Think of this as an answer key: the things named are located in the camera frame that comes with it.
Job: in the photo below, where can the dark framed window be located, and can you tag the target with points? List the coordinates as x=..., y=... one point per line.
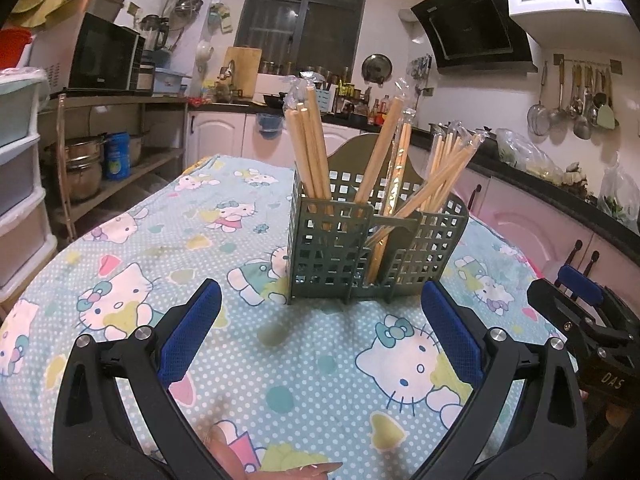
x=280, y=20

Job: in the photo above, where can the light green spatula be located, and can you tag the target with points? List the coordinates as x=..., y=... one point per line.
x=607, y=117

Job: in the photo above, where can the blue can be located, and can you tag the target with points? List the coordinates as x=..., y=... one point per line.
x=117, y=157

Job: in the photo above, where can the black range hood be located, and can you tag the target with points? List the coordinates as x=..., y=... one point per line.
x=475, y=25

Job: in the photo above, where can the plastic drawer unit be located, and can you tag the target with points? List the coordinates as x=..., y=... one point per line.
x=20, y=180

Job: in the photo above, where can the cartoon cat printed blanket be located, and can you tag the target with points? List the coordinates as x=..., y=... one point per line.
x=200, y=240

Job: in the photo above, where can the white plastic bag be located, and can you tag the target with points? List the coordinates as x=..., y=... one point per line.
x=620, y=180

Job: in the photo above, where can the black blender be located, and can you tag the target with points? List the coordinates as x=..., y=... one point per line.
x=156, y=35

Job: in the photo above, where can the blue knife block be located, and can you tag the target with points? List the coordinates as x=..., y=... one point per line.
x=326, y=100

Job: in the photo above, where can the group of condiment bottles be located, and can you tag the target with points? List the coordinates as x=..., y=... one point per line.
x=381, y=110

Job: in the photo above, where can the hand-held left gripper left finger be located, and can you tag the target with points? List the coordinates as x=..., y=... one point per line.
x=192, y=330

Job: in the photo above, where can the green vegetables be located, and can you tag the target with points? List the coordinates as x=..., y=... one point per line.
x=617, y=207

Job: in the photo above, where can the wooden cutting board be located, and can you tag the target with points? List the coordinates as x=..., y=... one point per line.
x=247, y=70

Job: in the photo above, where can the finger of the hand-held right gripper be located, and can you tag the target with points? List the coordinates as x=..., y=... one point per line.
x=580, y=282
x=555, y=302

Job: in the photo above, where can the blue hanging bin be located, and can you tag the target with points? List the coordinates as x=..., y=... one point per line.
x=270, y=126

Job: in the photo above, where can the hanging metal tools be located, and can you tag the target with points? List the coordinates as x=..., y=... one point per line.
x=421, y=72

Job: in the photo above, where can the metal faucet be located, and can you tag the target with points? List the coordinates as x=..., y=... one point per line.
x=227, y=75

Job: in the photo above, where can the cardboard box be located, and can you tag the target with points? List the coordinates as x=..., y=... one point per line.
x=102, y=7

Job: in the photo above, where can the white hanging jug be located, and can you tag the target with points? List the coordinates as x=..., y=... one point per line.
x=205, y=57

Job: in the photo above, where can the green plastic utensil holder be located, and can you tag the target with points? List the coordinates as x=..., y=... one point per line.
x=352, y=155

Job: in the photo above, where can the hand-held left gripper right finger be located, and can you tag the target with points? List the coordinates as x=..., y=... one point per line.
x=452, y=335

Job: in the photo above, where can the pile of wooden chopsticks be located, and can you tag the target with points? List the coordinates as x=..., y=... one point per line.
x=312, y=160

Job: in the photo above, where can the black microwave oven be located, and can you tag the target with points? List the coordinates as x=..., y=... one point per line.
x=100, y=55

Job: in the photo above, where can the metal mesh skimmer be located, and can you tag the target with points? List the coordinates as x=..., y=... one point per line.
x=537, y=120

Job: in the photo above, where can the black kitchen countertop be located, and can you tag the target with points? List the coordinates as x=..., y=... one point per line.
x=550, y=195

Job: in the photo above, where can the person's left hand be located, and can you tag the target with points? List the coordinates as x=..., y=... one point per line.
x=300, y=474

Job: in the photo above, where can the row of hanging metal ladles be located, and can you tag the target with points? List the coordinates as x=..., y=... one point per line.
x=581, y=127

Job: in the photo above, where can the stacked steel pots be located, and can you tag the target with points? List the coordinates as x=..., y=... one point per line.
x=82, y=170

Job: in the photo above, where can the dark pot lid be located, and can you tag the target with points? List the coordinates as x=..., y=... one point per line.
x=376, y=69

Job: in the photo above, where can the hanging steel colander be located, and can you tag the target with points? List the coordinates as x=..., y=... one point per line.
x=187, y=9

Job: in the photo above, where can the row of glass jars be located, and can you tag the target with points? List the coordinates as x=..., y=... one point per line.
x=280, y=69

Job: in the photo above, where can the black wok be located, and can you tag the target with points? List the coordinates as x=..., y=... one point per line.
x=275, y=100

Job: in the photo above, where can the red plastic basin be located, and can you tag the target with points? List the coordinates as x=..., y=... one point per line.
x=12, y=47

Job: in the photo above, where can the clear plastic bag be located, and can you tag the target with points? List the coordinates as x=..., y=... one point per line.
x=530, y=157

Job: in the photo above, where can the brown dried food pile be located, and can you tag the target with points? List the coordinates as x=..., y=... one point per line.
x=575, y=177

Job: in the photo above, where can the wooden shelf rack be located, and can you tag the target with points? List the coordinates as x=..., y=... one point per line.
x=125, y=102

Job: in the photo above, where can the hanging packets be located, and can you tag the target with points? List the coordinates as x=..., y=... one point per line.
x=221, y=19

